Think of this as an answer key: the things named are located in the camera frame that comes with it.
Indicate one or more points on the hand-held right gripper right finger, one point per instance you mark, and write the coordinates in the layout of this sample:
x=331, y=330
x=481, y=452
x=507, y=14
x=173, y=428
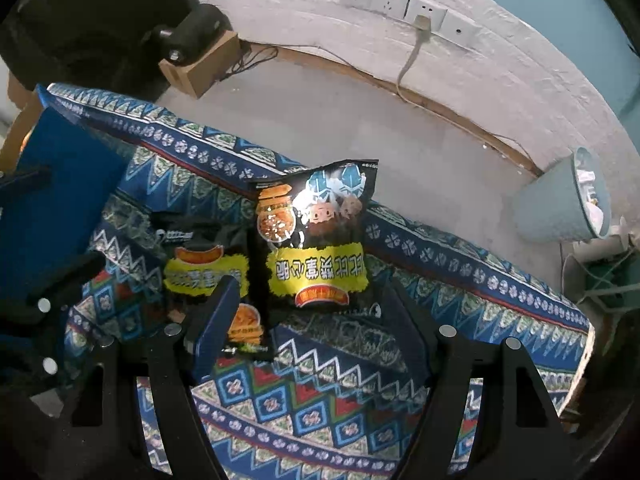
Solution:
x=407, y=330

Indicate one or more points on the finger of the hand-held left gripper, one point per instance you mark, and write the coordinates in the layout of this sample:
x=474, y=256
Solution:
x=25, y=177
x=60, y=290

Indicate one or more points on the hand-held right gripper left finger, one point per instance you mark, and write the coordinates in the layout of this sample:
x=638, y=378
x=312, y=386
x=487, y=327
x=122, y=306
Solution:
x=220, y=320

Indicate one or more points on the cardboard box with blue flaps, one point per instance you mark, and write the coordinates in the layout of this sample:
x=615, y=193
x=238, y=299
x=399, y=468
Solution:
x=65, y=170

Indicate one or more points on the black snack packet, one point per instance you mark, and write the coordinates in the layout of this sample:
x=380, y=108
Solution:
x=200, y=265
x=315, y=240

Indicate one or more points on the blue patterned tablecloth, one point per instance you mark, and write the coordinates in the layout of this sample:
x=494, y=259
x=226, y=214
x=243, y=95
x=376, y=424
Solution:
x=350, y=410

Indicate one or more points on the light blue trash bin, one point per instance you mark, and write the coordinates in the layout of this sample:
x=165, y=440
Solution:
x=555, y=205

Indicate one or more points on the white plastic object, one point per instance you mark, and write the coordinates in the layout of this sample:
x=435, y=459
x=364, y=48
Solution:
x=600, y=245

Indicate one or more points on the small cardboard box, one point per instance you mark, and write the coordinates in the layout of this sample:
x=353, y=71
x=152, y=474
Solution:
x=205, y=67

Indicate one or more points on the wooden baseboard strip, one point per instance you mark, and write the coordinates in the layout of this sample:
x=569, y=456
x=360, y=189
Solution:
x=440, y=110

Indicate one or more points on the black device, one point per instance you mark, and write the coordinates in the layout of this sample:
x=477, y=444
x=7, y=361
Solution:
x=195, y=27

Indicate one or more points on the white paper trash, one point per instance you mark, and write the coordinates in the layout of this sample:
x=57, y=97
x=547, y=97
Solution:
x=590, y=195

